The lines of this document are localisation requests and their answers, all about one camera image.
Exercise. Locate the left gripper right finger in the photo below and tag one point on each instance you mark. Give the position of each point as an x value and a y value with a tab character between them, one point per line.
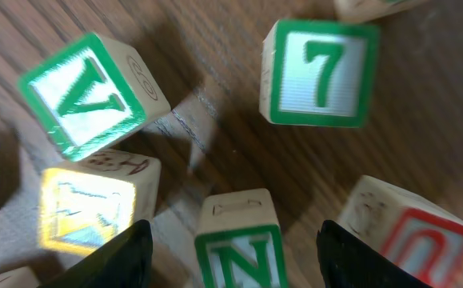
347	262

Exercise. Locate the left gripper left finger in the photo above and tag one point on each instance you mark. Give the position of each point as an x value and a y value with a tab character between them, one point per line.
123	262

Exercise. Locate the green N block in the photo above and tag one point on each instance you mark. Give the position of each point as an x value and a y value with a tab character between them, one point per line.
239	243

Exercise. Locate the yellow K block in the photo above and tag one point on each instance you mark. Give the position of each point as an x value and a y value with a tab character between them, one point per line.
85	204

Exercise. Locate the red U block left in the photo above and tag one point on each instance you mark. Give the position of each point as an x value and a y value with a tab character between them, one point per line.
412	232

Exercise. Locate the yellow O block left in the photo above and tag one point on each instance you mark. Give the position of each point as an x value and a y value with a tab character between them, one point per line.
22	277

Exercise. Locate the green V block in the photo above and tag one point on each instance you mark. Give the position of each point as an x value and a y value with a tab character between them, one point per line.
91	94

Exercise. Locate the green 7 block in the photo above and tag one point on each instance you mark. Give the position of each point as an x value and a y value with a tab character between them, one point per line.
318	73

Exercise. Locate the green J block left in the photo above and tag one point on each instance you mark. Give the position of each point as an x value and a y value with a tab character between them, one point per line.
358	11

